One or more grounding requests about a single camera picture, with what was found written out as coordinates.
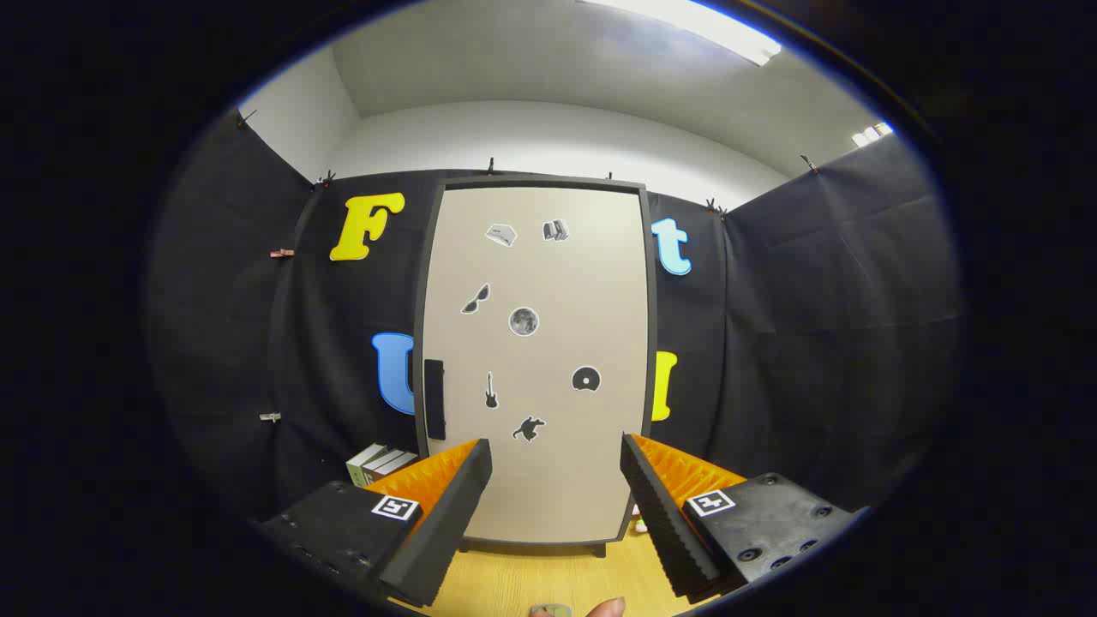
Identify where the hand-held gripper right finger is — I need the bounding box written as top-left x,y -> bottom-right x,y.
619,433 -> 865,605

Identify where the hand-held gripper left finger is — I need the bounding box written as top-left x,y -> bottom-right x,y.
255,439 -> 494,609

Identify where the green white book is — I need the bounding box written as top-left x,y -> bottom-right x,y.
346,443 -> 388,488

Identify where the dark grey cabinet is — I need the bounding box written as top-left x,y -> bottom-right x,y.
411,176 -> 659,558

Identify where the black backdrop cloth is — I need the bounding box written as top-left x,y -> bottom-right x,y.
146,107 -> 965,524

